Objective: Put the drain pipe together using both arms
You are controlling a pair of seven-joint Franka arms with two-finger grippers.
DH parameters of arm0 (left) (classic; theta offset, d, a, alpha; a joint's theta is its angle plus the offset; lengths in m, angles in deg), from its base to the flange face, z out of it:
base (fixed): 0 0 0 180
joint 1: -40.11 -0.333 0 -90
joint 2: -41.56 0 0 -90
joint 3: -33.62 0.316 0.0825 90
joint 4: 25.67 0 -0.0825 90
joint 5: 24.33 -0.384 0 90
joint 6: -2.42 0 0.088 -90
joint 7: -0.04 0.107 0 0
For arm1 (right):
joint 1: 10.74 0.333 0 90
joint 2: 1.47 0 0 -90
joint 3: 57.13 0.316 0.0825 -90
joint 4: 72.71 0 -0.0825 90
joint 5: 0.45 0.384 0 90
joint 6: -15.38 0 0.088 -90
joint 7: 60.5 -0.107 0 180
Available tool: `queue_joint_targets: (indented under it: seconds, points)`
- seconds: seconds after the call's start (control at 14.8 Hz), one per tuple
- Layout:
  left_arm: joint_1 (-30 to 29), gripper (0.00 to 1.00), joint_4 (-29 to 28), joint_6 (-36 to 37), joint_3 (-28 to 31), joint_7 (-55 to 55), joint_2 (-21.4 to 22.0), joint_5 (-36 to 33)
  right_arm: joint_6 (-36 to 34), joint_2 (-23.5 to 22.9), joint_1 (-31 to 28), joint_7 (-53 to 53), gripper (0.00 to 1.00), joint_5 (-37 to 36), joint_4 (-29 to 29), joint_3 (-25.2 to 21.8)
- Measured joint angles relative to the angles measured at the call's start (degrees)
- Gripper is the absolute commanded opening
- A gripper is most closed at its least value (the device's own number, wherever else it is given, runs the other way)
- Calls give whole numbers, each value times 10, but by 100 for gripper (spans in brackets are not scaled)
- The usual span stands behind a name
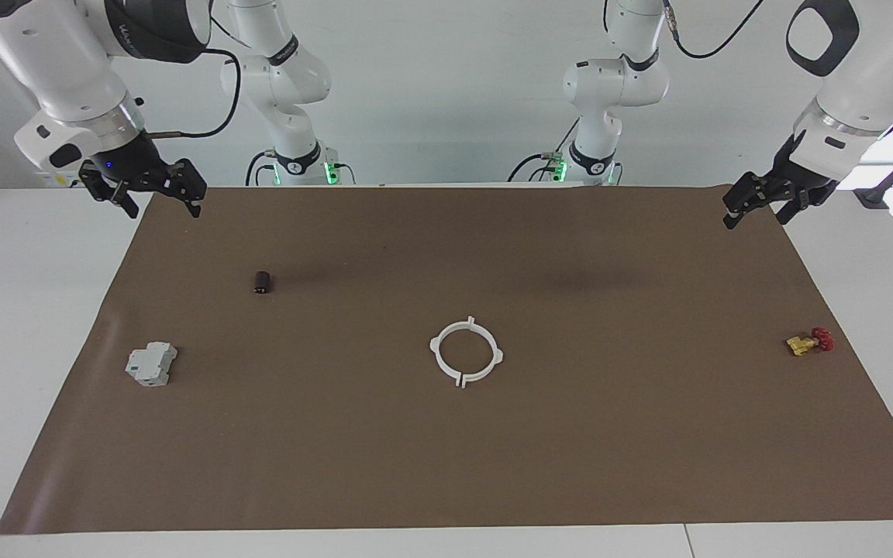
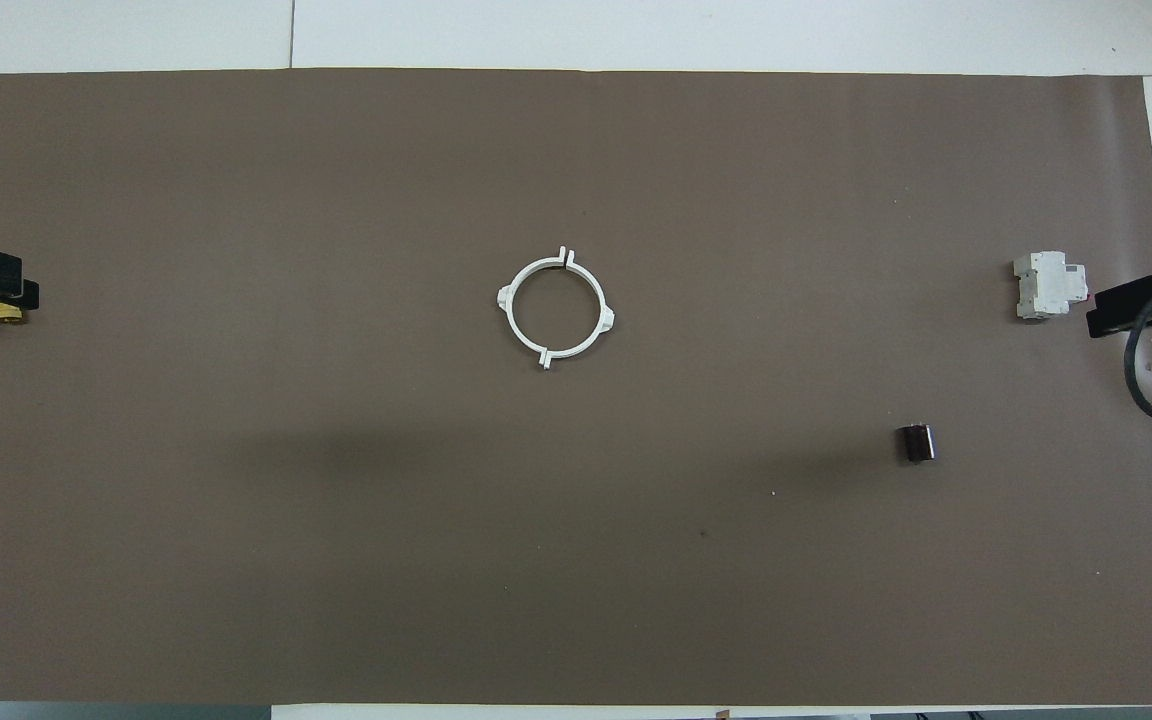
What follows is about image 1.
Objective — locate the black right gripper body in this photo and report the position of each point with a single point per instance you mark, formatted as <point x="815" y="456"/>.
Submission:
<point x="130" y="161"/>

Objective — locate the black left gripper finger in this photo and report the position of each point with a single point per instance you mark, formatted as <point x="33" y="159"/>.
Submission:
<point x="749" y="194"/>
<point x="801" y="200"/>

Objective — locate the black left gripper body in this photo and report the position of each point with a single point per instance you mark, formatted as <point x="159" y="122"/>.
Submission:
<point x="787" y="180"/>

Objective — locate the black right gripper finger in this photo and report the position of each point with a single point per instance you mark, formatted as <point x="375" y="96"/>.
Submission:
<point x="187" y="180"/>
<point x="104" y="186"/>

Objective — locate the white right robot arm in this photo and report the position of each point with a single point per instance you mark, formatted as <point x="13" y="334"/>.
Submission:
<point x="59" y="62"/>

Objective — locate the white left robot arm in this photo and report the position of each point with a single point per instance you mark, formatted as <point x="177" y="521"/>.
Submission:
<point x="865" y="70"/>

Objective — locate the white box with yellow label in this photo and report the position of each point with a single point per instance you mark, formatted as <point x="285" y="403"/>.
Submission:
<point x="55" y="180"/>

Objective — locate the small black cylinder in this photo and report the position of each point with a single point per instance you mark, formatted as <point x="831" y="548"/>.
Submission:
<point x="263" y="281"/>

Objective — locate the grey circuit breaker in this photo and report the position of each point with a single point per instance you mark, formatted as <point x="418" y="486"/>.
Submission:
<point x="150" y="364"/>

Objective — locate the brown table mat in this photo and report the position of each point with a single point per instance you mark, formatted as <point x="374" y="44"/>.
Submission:
<point x="446" y="465"/>

